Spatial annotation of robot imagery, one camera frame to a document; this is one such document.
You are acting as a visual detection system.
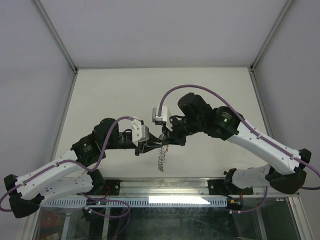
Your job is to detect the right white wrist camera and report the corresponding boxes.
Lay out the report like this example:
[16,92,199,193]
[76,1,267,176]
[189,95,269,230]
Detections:
[152,106,172,131]

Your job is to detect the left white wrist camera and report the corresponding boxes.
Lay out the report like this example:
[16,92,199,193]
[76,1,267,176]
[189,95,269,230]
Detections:
[130,118,150,147]

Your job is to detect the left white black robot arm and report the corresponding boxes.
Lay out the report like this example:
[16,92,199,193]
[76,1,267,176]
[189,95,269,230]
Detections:
[4,116,162,219]

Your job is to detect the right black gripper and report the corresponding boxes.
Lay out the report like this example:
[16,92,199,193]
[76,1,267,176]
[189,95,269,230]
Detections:
[161,115,204,147]

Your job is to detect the metal disc with key rings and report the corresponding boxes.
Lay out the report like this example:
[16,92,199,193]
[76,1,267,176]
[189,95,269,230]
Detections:
[157,144,167,172]

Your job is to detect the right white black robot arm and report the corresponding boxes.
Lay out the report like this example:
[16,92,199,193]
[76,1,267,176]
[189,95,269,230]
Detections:
[153,92,311,196]

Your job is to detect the aluminium mounting rail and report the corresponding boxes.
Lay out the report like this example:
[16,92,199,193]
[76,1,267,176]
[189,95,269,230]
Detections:
[99,176,300,198]

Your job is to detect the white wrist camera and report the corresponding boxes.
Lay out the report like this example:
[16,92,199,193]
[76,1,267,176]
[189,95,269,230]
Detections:
[130,118,150,147]
[152,106,172,131]

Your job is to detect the white slotted cable duct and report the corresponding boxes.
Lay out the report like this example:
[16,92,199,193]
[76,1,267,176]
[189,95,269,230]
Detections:
[44,195,228,208]

